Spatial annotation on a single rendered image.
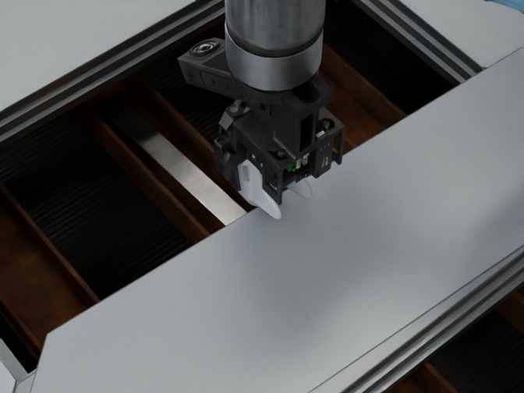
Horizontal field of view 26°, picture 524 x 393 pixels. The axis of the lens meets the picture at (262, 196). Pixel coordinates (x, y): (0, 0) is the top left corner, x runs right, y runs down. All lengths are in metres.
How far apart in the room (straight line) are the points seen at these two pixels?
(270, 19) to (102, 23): 0.44
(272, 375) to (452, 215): 0.24
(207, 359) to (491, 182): 0.33
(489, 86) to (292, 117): 0.34
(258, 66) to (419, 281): 0.28
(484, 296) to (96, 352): 0.35
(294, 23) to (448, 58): 0.42
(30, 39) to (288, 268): 0.39
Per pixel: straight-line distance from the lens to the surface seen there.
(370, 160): 1.10
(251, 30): 0.83
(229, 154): 0.97
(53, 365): 1.00
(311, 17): 0.83
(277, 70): 0.86
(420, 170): 1.10
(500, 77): 1.19
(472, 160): 1.12
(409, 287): 1.03
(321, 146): 0.94
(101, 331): 1.01
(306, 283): 1.02
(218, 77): 0.95
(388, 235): 1.05
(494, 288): 1.05
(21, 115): 1.18
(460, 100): 1.16
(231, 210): 1.22
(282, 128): 0.91
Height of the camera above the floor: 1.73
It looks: 55 degrees down
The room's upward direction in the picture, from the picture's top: straight up
